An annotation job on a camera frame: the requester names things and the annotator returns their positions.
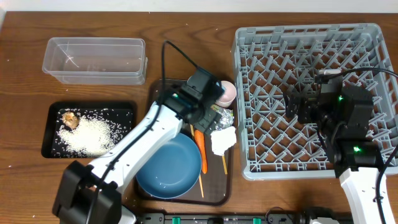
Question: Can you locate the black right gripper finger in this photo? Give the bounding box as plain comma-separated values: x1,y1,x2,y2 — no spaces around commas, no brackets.
285,95,301,118
287,85,310,98

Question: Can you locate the yellow foil snack wrapper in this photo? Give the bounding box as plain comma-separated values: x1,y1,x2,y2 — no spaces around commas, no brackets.
211,105,234,131

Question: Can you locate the orange carrot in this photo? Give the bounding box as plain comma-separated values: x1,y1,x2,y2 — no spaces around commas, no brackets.
194,129,208,174

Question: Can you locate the white napkin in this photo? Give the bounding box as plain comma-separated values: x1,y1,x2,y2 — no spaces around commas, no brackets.
210,126,237,156

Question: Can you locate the dark blue plate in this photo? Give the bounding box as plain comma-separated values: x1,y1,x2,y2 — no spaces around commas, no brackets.
136,133,201,199

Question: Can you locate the white rice pile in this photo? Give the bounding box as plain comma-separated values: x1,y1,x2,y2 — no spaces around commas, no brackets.
50,108,133,158

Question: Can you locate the brown food scrap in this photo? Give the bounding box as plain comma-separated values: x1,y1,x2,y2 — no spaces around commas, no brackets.
62,111,80,129

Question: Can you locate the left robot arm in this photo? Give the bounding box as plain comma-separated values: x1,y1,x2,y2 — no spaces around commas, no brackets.
52,68,224,224

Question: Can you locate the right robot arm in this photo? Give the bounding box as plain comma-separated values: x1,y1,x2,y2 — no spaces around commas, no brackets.
283,79,397,223

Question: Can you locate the grey dishwasher rack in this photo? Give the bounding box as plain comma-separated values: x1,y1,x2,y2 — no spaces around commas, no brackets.
232,24,397,180

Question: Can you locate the wooden chopstick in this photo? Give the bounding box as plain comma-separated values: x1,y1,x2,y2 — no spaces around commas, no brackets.
221,155,228,175
190,124,204,198

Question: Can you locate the pink cup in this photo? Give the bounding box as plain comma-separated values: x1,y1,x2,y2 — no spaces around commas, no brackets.
215,80,236,108

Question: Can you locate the brown serving tray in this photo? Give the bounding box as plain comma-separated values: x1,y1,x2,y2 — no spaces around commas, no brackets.
133,79,233,206

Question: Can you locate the black tray bin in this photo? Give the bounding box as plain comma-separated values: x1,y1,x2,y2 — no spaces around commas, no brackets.
41,101,136,158

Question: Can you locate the clear plastic bin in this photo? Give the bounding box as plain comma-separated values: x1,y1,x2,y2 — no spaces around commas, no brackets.
42,37,147,85

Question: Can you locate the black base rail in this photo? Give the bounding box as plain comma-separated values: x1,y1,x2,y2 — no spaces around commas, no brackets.
136,212,355,224

